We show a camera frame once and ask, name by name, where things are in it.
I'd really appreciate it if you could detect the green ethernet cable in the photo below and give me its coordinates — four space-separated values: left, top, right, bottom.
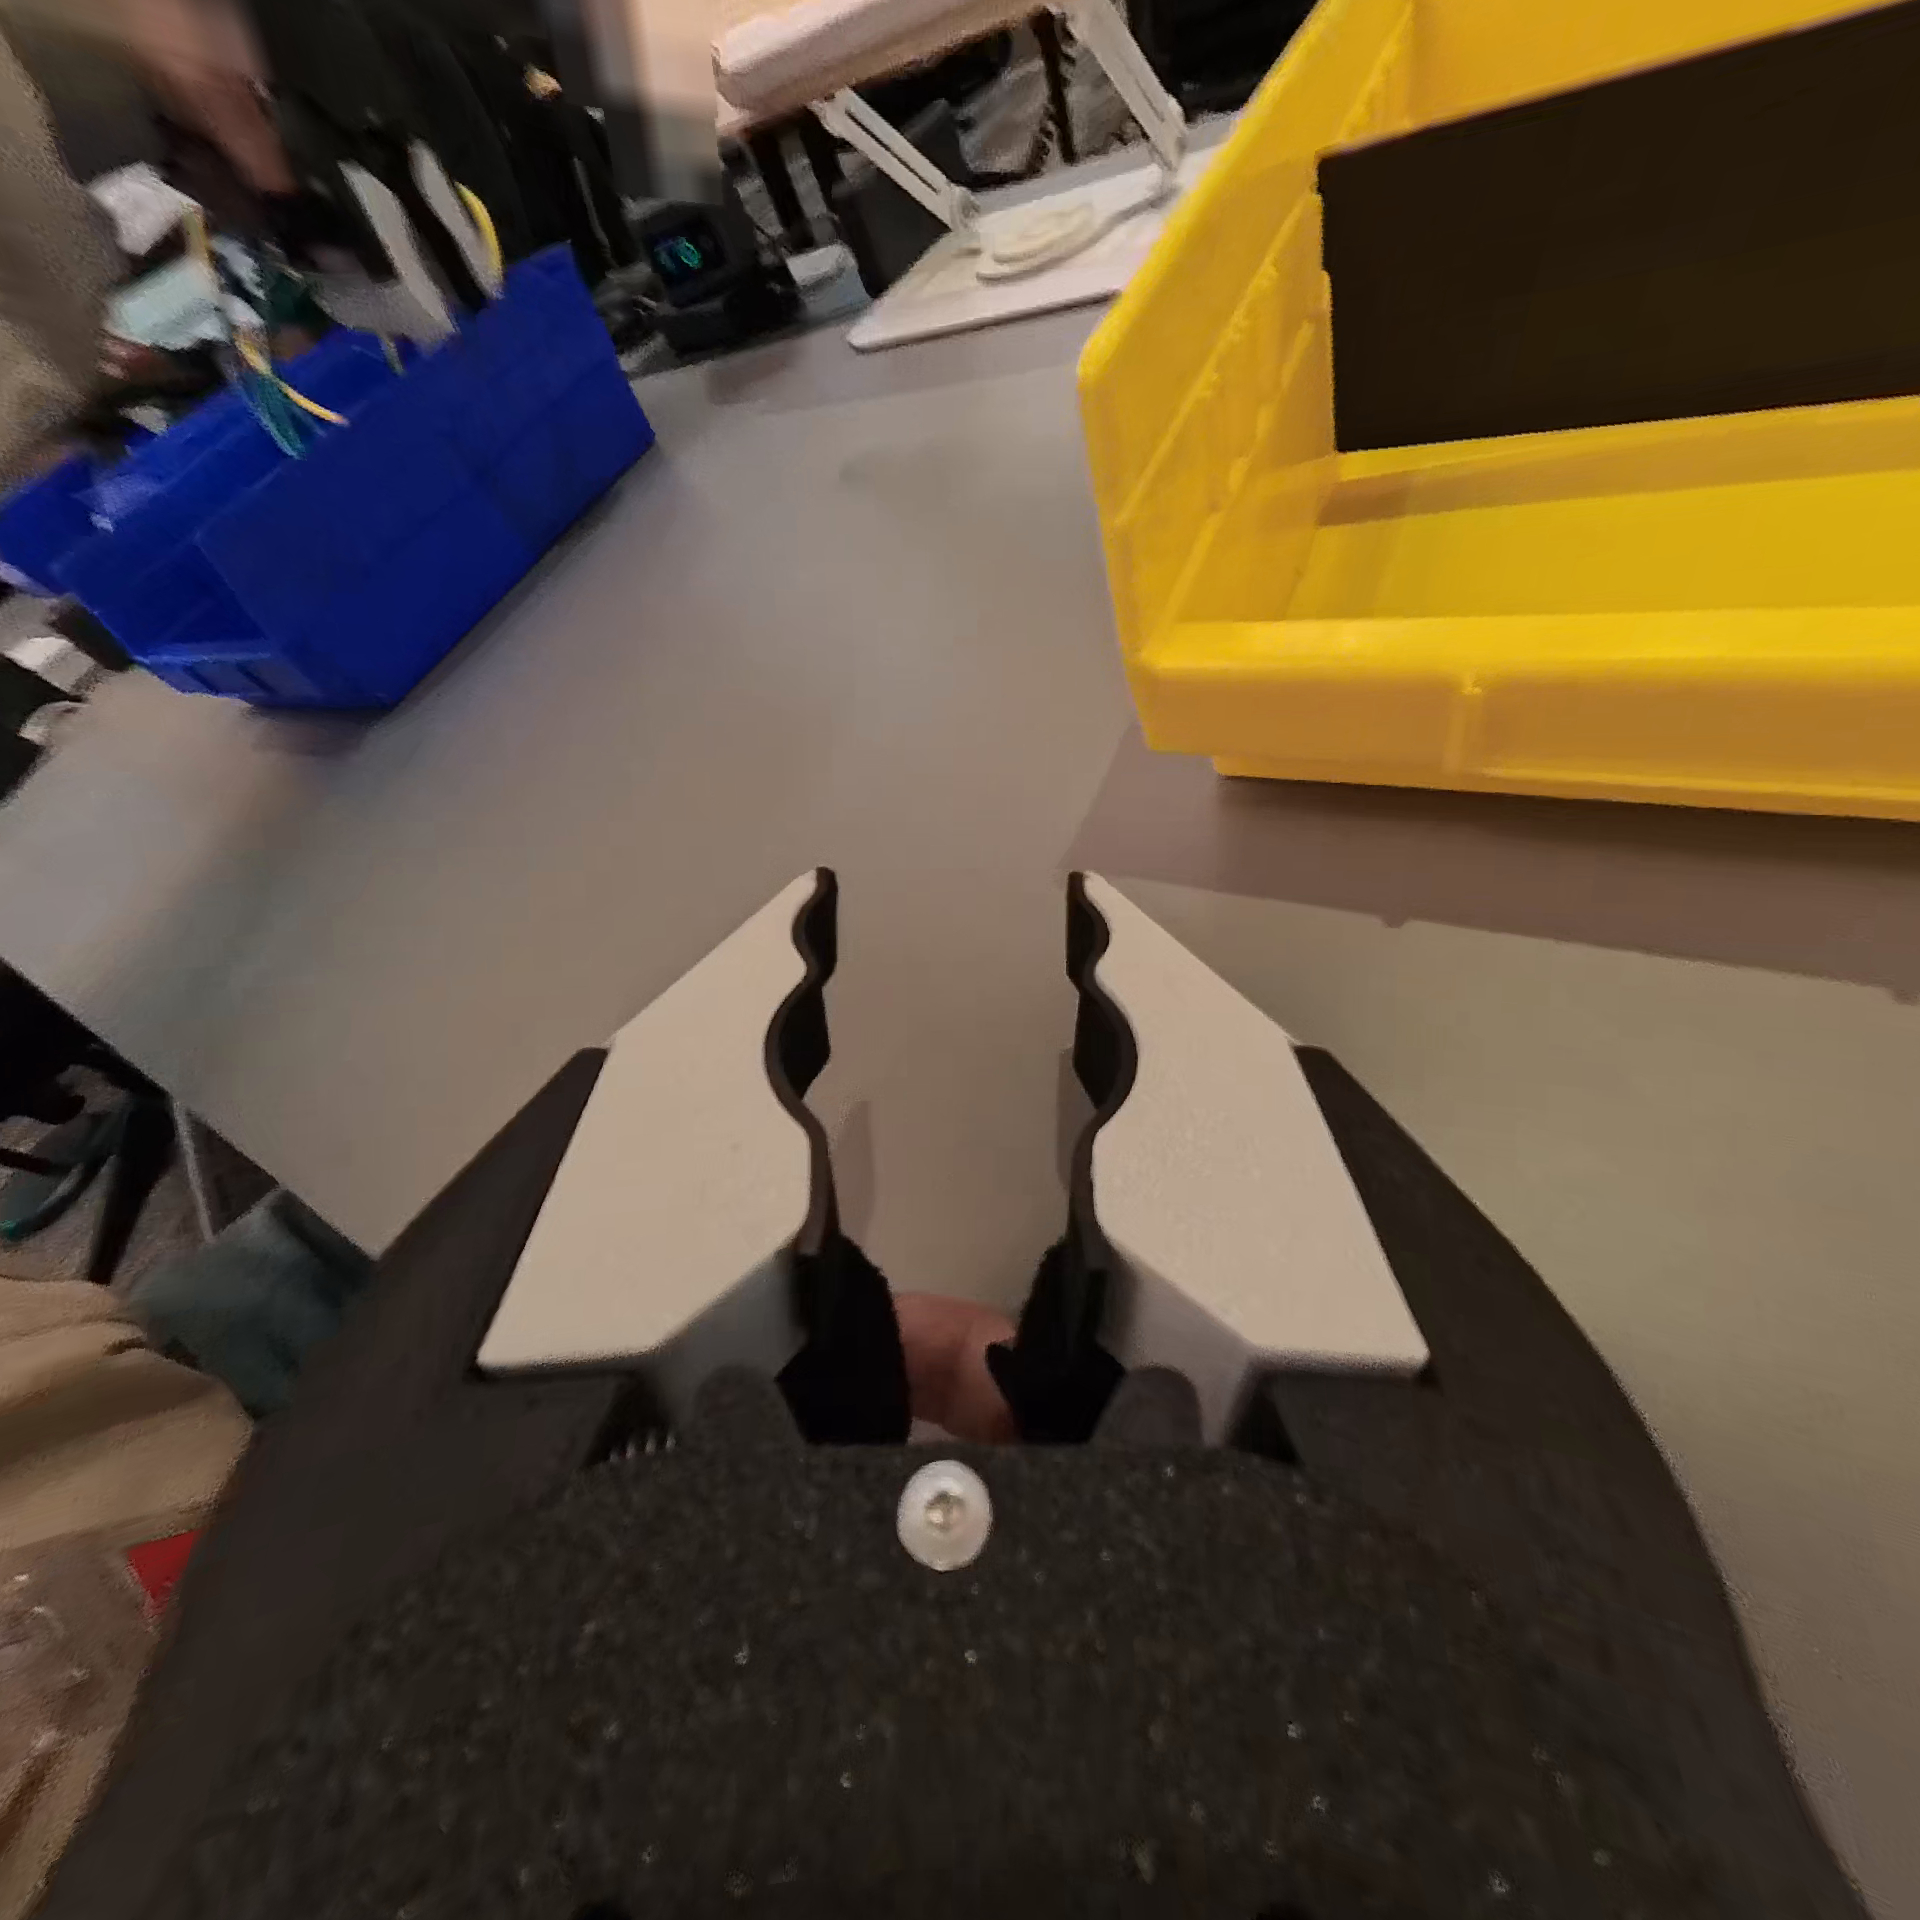
224 249 309 461

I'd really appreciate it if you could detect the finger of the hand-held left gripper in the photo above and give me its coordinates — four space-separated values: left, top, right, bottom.
333 156 461 344
409 140 503 311

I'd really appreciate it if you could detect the small black box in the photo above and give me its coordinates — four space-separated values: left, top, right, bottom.
660 278 803 354

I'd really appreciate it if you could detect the blue plastic bin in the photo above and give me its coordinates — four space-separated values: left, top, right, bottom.
0 246 657 716

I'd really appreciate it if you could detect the person's left hand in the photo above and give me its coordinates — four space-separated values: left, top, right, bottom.
141 0 292 196

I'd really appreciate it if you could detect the beige cloth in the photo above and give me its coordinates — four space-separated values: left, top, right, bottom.
0 1272 259 1920

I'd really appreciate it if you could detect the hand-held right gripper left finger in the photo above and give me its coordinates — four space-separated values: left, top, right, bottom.
476 868 841 1382

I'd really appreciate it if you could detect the person's left forearm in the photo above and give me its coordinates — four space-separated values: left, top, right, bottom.
0 29 131 445

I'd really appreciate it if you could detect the black panel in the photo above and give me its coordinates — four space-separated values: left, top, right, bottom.
1316 0 1920 455

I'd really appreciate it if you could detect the person's right hand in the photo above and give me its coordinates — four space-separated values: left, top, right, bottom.
898 1293 1026 1447

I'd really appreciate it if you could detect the yellow plastic bin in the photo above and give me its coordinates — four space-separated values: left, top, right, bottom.
1076 0 1920 821

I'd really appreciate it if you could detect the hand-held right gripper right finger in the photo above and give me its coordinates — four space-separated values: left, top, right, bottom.
1065 868 1431 1382

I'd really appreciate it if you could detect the yellow ethernet cable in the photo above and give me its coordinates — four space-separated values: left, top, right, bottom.
178 179 505 450

